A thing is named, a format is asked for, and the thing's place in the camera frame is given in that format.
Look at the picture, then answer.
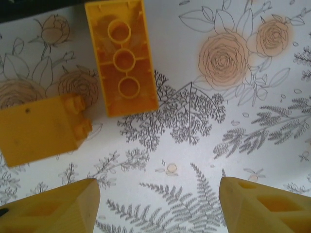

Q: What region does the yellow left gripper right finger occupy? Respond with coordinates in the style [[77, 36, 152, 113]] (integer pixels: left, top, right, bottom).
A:
[[219, 176, 311, 233]]

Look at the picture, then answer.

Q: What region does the long yellow lego brick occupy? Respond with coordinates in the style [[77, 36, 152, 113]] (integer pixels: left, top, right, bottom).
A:
[[84, 0, 160, 118]]

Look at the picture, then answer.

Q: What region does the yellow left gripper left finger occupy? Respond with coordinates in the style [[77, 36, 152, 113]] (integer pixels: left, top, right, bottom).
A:
[[0, 178, 102, 233]]

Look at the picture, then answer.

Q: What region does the black plastic bin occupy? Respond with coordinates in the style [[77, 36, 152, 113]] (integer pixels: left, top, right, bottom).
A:
[[0, 0, 86, 24]]

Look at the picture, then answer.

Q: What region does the small yellow lego brick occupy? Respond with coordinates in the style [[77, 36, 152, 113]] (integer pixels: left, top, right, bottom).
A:
[[0, 94, 94, 168]]

